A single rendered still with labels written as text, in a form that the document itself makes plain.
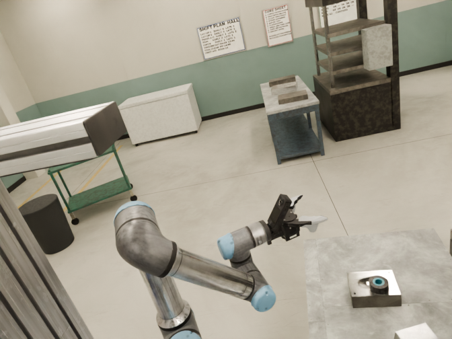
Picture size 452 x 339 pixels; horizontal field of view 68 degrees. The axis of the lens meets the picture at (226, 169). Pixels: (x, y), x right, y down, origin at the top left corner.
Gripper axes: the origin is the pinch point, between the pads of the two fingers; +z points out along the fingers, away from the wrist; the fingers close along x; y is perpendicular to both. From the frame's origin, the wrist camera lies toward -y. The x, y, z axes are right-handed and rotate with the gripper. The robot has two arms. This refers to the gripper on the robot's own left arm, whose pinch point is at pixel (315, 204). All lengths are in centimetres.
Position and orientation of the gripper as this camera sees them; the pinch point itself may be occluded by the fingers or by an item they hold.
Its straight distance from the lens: 118.6
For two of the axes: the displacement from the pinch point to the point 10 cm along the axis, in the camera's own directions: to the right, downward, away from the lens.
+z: 9.2, -3.4, 2.1
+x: 3.6, 4.4, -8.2
